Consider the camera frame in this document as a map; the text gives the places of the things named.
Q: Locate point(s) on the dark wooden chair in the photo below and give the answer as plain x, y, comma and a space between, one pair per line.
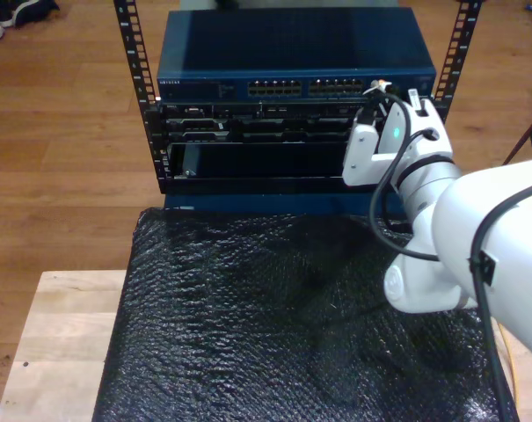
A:
525, 136

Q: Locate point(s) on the black rack server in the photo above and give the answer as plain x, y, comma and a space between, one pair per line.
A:
248, 127

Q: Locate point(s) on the black rack tray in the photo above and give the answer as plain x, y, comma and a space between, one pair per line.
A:
257, 184

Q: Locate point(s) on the blue flat panel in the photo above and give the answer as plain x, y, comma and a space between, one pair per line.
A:
270, 205

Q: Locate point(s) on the black bubble mat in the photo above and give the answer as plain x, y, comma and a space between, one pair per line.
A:
248, 329

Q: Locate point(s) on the dark sneaker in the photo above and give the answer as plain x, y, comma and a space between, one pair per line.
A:
28, 11

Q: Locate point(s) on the black perforated rack post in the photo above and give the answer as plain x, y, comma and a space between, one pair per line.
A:
127, 44
465, 48

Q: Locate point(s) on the blue network switch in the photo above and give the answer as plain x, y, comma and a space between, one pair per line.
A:
292, 44

